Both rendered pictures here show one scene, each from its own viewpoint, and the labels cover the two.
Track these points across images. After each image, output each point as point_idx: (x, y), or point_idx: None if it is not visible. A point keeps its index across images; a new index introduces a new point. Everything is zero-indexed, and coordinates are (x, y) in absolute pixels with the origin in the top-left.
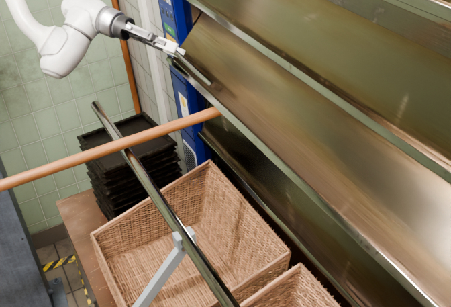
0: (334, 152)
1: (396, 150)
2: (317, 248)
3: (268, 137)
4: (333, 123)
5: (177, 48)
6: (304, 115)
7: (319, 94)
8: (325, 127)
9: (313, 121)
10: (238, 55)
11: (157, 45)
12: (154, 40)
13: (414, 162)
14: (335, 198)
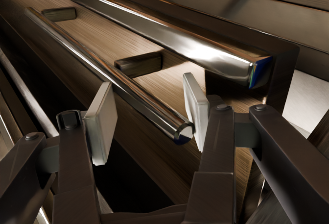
0: None
1: (4, 16)
2: None
3: None
4: (16, 19)
5: (189, 116)
6: (23, 17)
7: (28, 42)
8: (15, 13)
9: (19, 15)
10: (87, 85)
11: (86, 113)
12: (58, 136)
13: (0, 12)
14: None
